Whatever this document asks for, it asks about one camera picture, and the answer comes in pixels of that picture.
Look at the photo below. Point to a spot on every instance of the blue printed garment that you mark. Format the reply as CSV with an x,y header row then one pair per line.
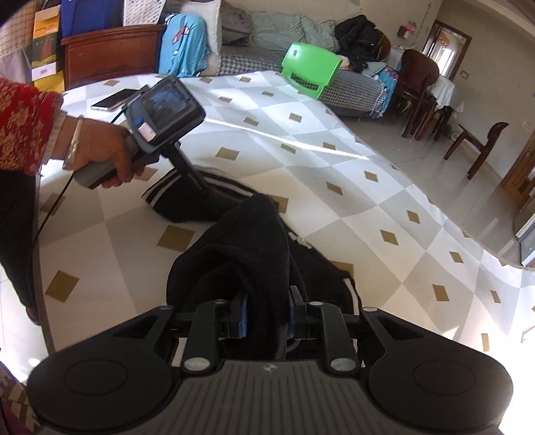
x,y
386,88

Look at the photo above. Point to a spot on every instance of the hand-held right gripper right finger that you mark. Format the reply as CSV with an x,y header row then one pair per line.
x,y
294,318

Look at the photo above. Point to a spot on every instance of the grey-green blanket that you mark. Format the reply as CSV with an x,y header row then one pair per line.
x,y
288,31

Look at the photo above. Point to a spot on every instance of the dining table white cloth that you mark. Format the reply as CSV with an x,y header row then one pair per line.
x,y
445,90

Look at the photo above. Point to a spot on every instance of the wooden cabinet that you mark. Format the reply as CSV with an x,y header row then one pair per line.
x,y
108,54

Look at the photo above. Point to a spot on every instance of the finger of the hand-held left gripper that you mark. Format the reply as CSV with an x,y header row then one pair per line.
x,y
207,192

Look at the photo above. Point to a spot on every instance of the dark wooden dining chair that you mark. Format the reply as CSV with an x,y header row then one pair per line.
x,y
497,134
416,71

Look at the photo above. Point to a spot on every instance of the grey-brown garment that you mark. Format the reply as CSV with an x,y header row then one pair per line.
x,y
236,23

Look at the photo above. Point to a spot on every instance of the person's body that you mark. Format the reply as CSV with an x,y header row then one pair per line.
x,y
16,230

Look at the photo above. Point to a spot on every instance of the black t-shirt red print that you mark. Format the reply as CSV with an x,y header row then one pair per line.
x,y
250,251

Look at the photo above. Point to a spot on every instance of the grey pillow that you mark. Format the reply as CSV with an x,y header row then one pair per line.
x,y
205,16

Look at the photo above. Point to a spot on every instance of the person's left hand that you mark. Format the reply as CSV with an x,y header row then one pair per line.
x,y
104,144

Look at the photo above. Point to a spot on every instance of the pink plaid cloth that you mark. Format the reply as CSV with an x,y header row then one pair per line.
x,y
14,46

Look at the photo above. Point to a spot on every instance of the diamond-pattern tablecloth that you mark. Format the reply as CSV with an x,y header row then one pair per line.
x,y
334,167

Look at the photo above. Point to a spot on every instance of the blue cartoon pajamas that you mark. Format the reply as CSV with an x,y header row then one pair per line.
x,y
184,46

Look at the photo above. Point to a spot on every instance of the wall flower holder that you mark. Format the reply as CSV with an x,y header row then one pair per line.
x,y
406,31

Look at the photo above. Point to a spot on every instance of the black jacket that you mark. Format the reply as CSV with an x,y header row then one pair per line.
x,y
359,35

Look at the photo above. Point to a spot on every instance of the wooden door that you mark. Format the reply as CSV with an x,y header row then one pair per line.
x,y
522,175

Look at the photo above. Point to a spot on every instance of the houndstooth sofa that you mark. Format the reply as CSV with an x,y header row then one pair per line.
x,y
250,62

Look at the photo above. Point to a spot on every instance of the smartphone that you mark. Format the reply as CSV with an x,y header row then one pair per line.
x,y
113,100

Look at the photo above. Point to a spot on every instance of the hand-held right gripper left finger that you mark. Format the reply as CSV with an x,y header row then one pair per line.
x,y
241,318

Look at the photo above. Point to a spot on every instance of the person's left forearm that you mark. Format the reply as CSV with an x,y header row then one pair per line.
x,y
25,125

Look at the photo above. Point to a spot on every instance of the yellow cardboard box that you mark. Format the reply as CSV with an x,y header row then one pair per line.
x,y
46,42

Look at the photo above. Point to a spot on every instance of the blue storage box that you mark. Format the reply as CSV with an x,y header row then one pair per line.
x,y
87,16

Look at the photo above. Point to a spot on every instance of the white laundry basket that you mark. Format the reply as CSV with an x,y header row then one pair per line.
x,y
140,10

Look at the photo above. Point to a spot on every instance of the green plastic chair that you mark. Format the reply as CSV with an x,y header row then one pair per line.
x,y
309,62

